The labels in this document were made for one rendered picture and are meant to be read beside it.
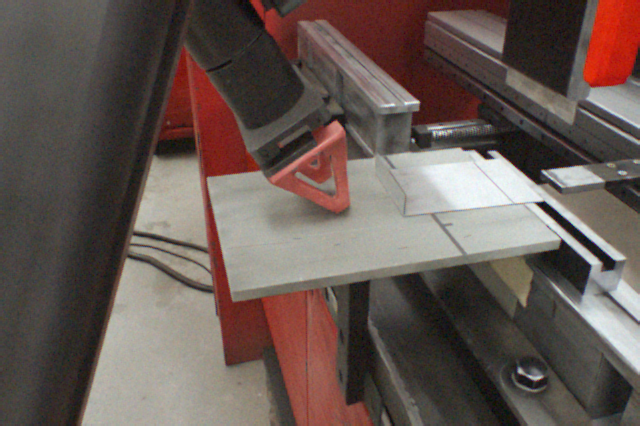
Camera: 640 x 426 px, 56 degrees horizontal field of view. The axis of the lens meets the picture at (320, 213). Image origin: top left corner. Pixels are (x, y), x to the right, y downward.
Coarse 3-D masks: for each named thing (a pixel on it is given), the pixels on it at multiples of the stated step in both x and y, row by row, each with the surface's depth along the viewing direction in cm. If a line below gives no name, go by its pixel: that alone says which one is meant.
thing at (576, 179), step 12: (564, 168) 57; (576, 168) 57; (588, 168) 57; (600, 168) 57; (612, 168) 57; (624, 168) 57; (636, 168) 57; (552, 180) 55; (564, 180) 55; (576, 180) 55; (588, 180) 55; (600, 180) 55; (612, 180) 55; (624, 180) 56; (636, 180) 56; (564, 192) 54; (576, 192) 55
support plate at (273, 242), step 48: (240, 192) 54; (288, 192) 54; (384, 192) 54; (240, 240) 47; (288, 240) 47; (336, 240) 47; (384, 240) 47; (432, 240) 47; (480, 240) 47; (528, 240) 47; (240, 288) 42; (288, 288) 43
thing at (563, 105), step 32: (512, 0) 51; (544, 0) 47; (576, 0) 43; (512, 32) 52; (544, 32) 47; (576, 32) 44; (512, 64) 52; (544, 64) 48; (576, 64) 45; (544, 96) 50; (576, 96) 46
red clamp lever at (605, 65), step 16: (608, 0) 31; (624, 0) 30; (608, 16) 31; (624, 16) 30; (592, 32) 32; (608, 32) 31; (624, 32) 31; (592, 48) 32; (608, 48) 31; (624, 48) 31; (592, 64) 32; (608, 64) 32; (624, 64) 32; (592, 80) 32; (608, 80) 32; (624, 80) 33
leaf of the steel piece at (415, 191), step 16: (384, 176) 54; (400, 176) 56; (416, 176) 56; (432, 176) 56; (448, 176) 56; (464, 176) 56; (480, 176) 56; (400, 192) 50; (416, 192) 54; (432, 192) 54; (448, 192) 54; (464, 192) 54; (480, 192) 54; (496, 192) 54; (400, 208) 51; (416, 208) 51; (432, 208) 51; (448, 208) 51; (464, 208) 51; (480, 208) 52
